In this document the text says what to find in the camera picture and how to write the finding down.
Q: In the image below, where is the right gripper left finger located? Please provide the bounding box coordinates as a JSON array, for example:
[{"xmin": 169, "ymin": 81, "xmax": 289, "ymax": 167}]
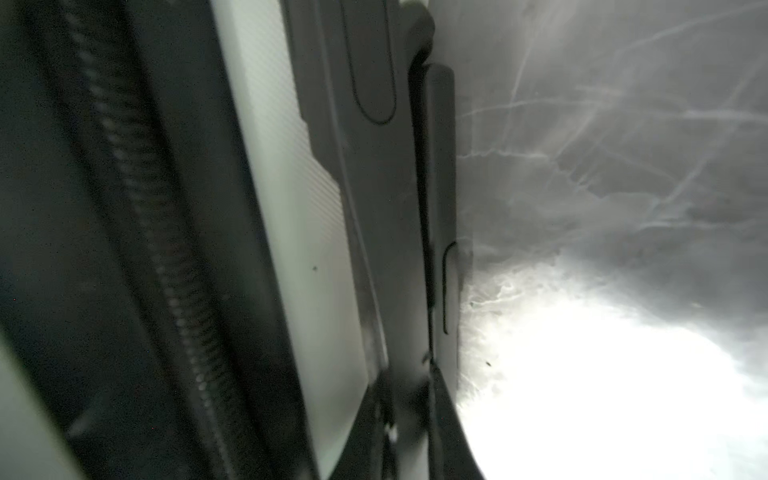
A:
[{"xmin": 330, "ymin": 383, "xmax": 396, "ymax": 480}]

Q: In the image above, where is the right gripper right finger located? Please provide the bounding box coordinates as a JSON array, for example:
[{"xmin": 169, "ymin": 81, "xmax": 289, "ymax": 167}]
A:
[{"xmin": 428, "ymin": 362, "xmax": 484, "ymax": 480}]

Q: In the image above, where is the white hard-shell suitcase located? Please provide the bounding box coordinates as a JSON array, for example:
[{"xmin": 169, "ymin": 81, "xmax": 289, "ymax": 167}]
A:
[{"xmin": 0, "ymin": 0, "xmax": 475, "ymax": 480}]

